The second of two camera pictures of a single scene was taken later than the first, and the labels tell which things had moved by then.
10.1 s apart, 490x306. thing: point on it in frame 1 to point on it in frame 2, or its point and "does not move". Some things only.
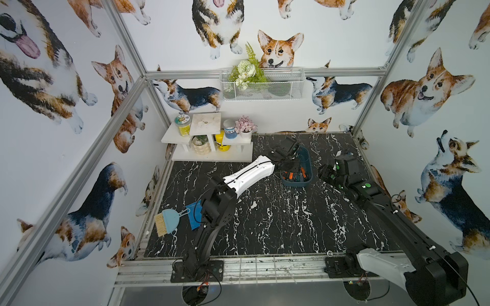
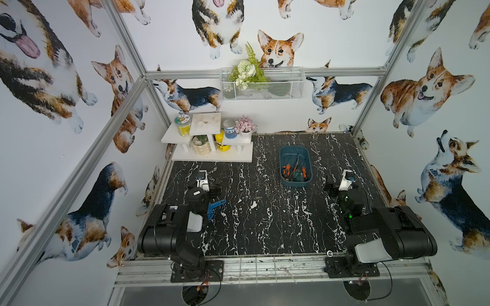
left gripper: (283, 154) to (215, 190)
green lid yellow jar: (183, 122) does not move
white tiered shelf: (205, 143) does not move
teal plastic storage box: (304, 176) does not move
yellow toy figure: (219, 139) does not move
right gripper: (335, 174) to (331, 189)
